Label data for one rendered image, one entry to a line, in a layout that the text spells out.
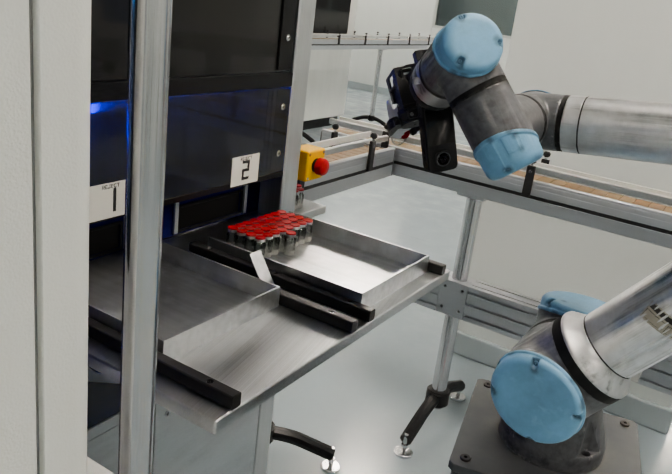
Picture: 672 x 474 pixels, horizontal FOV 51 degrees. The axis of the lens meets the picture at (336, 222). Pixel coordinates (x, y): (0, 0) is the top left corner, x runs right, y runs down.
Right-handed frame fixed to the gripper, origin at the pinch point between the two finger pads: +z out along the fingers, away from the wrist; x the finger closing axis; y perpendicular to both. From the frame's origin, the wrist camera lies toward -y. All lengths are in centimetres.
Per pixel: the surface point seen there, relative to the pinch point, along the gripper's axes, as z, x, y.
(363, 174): 92, -13, 10
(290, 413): 137, 22, -58
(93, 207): 5, 51, 0
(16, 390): -67, 46, -23
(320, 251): 31.4, 13.7, -13.4
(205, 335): -4.7, 38.0, -23.7
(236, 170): 28.9, 26.5, 5.8
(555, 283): 144, -87, -39
